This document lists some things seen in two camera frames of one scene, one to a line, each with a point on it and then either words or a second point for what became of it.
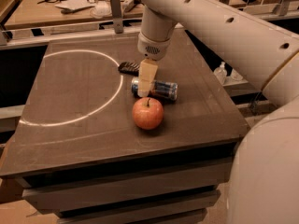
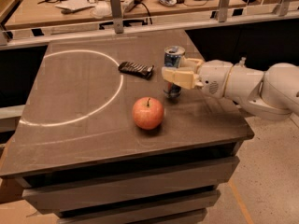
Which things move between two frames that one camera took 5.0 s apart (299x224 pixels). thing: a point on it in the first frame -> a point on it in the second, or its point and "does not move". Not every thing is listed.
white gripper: (151, 49) -> (214, 77)
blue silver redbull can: (161, 89) -> (172, 57)
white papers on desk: (76, 4) does not move
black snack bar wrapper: (129, 67) does not move
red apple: (148, 113) does not move
